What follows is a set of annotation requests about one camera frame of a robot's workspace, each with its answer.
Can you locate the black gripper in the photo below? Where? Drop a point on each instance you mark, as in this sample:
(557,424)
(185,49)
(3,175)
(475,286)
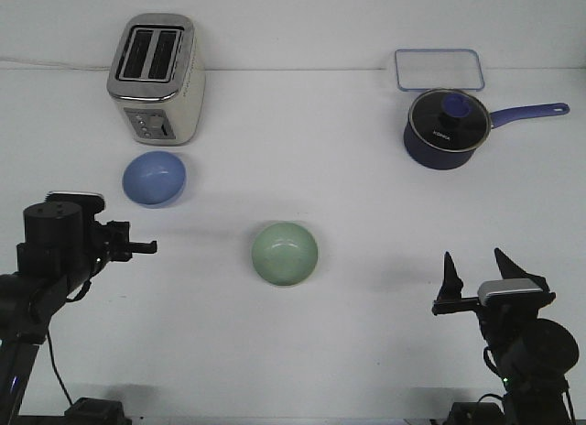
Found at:
(503,318)
(64,239)

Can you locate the blue bowl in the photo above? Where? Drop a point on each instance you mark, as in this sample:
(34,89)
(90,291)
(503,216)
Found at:
(154,179)

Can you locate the green bowl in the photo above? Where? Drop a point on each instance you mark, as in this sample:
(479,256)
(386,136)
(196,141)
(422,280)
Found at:
(284,254)

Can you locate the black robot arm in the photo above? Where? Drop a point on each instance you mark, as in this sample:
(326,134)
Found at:
(27,307)
(529,354)

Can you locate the glass pot lid blue knob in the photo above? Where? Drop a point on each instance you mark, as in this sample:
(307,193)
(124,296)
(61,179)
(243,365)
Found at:
(449,120)

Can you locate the silver two-slot toaster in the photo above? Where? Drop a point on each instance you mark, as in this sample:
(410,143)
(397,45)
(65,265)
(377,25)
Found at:
(157,79)

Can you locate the clear blue-rimmed container lid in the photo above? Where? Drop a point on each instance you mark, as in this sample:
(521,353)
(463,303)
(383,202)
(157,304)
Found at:
(419,70)

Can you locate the blue saucepan with handle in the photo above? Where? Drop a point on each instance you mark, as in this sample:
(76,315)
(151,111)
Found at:
(434,158)

